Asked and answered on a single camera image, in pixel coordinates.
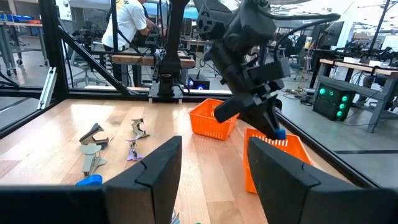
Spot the grey-blue staple remover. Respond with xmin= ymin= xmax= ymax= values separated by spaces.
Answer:
xmin=169 ymin=208 xmax=182 ymax=224

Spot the person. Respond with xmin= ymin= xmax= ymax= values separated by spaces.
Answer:
xmin=101 ymin=0 xmax=156 ymax=52

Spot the computer tower with green lights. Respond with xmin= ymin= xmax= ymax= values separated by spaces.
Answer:
xmin=312 ymin=82 xmax=356 ymax=122

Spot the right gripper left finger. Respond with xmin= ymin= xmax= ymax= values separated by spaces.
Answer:
xmin=104 ymin=135 xmax=183 ymax=224

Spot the beige staple remover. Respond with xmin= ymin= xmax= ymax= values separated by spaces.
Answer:
xmin=79 ymin=142 xmax=108 ymax=177
xmin=130 ymin=117 xmax=150 ymax=140

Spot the black computer monitor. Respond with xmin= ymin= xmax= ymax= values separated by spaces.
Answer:
xmin=317 ymin=20 xmax=345 ymax=48

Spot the black aluminium rig frame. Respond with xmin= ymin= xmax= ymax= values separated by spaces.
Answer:
xmin=0 ymin=0 xmax=398 ymax=190

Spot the metal-legged workbench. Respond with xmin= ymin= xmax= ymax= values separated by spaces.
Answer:
xmin=313 ymin=57 xmax=398 ymax=134

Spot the silver metal bracket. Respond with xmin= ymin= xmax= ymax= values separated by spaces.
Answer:
xmin=37 ymin=66 xmax=58 ymax=110

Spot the dark grey staple remover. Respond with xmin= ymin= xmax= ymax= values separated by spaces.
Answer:
xmin=78 ymin=122 xmax=110 ymax=151

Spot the lilac staple remover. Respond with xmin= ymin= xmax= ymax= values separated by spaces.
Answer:
xmin=125 ymin=138 xmax=144 ymax=162

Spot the orange plastic basket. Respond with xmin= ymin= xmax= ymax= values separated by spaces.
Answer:
xmin=243 ymin=126 xmax=314 ymax=195
xmin=188 ymin=98 xmax=240 ymax=141

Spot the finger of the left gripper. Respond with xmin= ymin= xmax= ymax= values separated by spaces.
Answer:
xmin=239 ymin=104 xmax=277 ymax=139
xmin=257 ymin=98 xmax=281 ymax=138

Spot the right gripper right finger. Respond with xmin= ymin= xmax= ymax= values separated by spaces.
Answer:
xmin=248 ymin=136 xmax=358 ymax=224

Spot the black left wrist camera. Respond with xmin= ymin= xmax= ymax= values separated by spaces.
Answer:
xmin=247 ymin=57 xmax=292 ymax=86

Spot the grey rolling table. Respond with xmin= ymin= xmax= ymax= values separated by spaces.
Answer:
xmin=0 ymin=12 xmax=50 ymax=77

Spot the wooden workbench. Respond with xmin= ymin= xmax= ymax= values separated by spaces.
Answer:
xmin=111 ymin=53 xmax=196 ymax=88

